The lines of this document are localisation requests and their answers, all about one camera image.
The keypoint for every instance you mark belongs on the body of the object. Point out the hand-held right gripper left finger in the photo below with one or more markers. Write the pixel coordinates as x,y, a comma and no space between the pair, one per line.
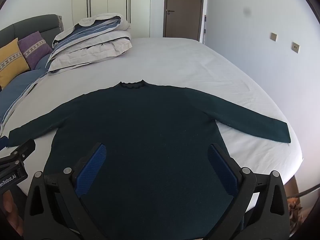
91,165

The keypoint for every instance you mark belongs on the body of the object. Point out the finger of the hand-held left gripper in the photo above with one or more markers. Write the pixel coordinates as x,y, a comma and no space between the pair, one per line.
3,142
23,150

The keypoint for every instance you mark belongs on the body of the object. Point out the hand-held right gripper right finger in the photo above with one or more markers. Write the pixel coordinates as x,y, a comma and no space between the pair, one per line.
222,167

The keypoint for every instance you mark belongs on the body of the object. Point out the dark green sweater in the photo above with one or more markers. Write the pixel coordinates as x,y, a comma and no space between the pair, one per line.
150,130

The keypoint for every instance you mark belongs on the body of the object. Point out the person's left hand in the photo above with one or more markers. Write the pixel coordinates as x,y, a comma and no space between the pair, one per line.
8,202

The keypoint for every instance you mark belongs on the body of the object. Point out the blue pillow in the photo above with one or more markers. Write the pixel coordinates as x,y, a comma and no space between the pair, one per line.
17,87

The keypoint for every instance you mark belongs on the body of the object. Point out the yellow patterned cushion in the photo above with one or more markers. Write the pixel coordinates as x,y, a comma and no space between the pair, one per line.
11,62

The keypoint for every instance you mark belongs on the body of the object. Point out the purple patterned cushion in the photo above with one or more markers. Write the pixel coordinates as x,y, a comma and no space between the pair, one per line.
33,48

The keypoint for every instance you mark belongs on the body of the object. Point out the bed with white sheet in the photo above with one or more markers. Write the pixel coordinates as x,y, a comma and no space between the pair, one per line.
175,62

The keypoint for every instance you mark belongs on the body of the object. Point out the grey upholstered headboard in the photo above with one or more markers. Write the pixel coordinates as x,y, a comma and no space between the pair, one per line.
30,25

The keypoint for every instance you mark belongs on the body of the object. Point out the folded beige and blue duvet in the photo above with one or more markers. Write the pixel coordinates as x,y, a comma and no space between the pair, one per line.
92,42

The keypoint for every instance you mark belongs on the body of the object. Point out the cream wardrobe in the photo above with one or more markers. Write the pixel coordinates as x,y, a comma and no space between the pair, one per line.
110,7

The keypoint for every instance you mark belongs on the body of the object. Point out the brown wooden door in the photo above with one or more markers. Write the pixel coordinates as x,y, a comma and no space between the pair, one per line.
183,7

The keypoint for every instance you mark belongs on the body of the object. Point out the beige wall switch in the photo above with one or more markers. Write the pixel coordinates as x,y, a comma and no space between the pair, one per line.
273,36

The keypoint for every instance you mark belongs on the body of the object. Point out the beige wall socket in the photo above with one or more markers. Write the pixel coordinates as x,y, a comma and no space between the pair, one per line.
295,47

